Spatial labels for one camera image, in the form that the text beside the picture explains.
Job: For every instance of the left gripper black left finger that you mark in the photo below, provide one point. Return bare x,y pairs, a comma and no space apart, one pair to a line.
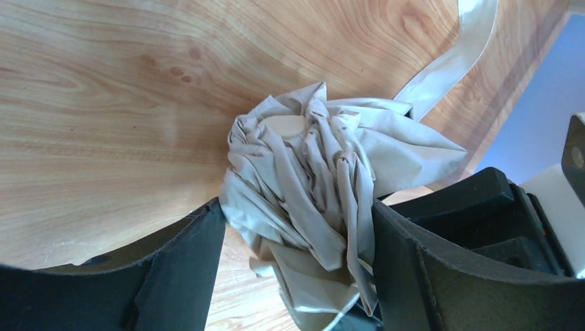
163,281

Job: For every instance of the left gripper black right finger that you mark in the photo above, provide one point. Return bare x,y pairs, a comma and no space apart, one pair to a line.
425,282

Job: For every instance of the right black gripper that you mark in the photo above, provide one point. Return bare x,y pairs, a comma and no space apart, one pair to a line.
491,216

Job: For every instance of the black and beige folding umbrella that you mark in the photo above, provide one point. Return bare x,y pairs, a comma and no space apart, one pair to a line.
304,172

